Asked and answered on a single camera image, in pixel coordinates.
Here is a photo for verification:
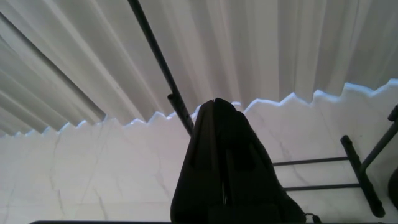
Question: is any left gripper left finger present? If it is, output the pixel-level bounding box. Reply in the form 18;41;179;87
170;98;225;223

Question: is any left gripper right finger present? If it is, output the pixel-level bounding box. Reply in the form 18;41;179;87
217;136;285;223

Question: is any black garment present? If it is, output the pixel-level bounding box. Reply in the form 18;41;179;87
213;97;323;223

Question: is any black clothes rack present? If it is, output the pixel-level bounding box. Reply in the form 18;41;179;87
127;0;398;219

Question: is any white curtain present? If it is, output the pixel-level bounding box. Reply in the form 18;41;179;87
0;0;398;138

